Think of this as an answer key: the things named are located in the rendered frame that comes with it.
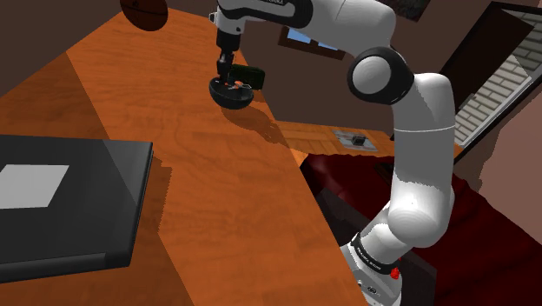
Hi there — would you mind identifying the dark green box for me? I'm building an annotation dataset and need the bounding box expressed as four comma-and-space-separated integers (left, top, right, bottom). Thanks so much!
228, 63, 267, 91

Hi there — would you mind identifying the black bowl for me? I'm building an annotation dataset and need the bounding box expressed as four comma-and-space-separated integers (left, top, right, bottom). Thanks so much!
208, 77, 255, 110

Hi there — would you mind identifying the brown basketball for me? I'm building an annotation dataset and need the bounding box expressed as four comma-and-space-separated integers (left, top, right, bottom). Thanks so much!
119, 0, 169, 32

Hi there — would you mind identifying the low wooden table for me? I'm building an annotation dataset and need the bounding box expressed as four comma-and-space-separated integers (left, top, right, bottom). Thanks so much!
274, 120, 464, 167

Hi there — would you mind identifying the orange wooden table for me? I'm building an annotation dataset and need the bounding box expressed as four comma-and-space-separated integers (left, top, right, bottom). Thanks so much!
0, 6, 370, 306

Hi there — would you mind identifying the dark open door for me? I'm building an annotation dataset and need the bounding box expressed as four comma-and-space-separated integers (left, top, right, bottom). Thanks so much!
438, 0, 536, 112

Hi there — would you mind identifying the dark red sofa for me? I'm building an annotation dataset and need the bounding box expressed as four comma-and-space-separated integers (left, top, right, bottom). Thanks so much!
299, 153, 542, 306

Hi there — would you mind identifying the window with brown frame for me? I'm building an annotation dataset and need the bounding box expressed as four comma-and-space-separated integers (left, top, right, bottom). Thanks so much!
277, 25, 347, 61

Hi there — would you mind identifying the dark wall picture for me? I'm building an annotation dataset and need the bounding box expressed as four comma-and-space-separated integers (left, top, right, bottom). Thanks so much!
380, 0, 432, 23

